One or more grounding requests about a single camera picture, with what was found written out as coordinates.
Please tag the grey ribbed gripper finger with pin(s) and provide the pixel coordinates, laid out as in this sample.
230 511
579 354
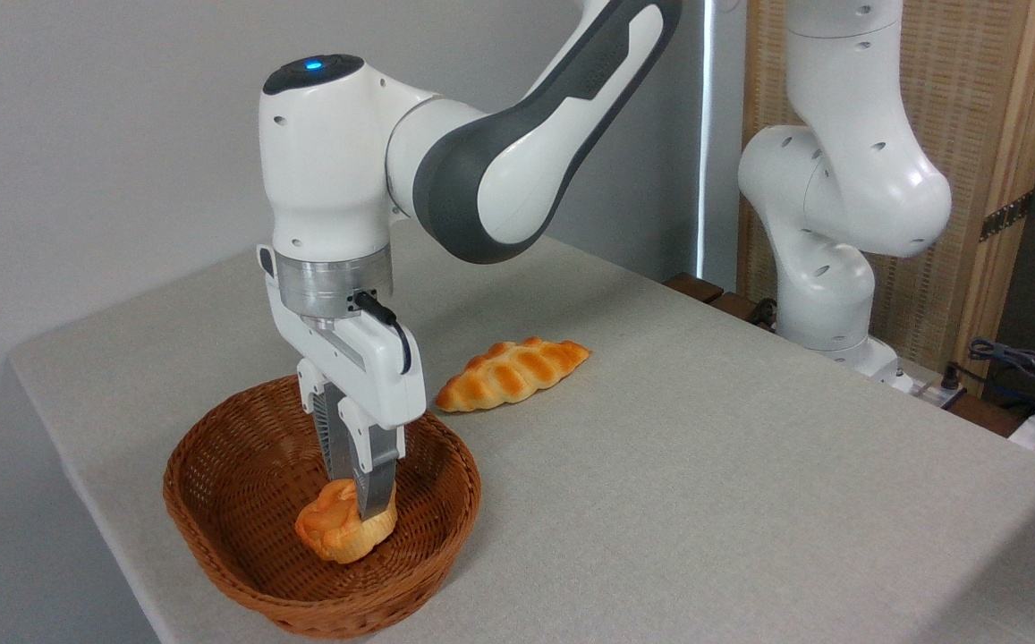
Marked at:
334 447
381 474

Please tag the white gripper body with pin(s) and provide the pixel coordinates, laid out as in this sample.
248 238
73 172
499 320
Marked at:
374 376

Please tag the round muffin-shaped bread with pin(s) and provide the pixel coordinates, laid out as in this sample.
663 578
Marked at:
334 532

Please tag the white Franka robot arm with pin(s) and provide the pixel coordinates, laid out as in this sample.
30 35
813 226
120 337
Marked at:
499 161

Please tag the long braided bread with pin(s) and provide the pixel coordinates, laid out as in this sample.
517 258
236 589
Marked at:
513 374

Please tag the brown wicker basket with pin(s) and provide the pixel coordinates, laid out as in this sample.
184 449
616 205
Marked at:
240 483

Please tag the metal screen hinge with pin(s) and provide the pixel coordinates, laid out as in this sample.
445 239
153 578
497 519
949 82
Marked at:
1006 216

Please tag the wooden rattan folding screen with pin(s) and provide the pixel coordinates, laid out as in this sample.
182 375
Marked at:
982 107

